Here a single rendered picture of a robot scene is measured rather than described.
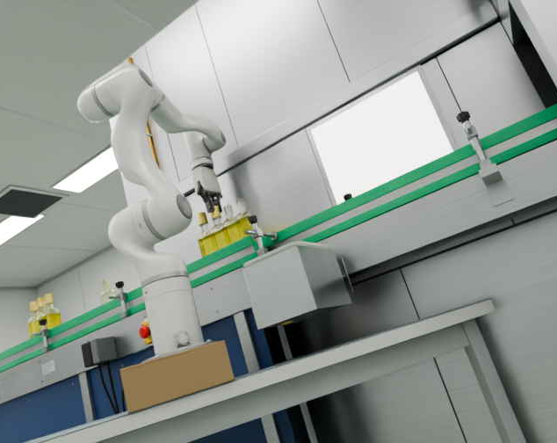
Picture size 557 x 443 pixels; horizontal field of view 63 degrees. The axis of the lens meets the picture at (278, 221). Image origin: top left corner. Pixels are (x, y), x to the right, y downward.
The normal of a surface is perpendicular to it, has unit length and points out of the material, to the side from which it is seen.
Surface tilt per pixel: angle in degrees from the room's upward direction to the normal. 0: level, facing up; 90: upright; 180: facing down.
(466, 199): 90
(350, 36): 90
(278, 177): 90
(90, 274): 90
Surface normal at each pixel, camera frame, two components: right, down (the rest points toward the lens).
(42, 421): -0.50, -0.11
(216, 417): 0.16, -0.33
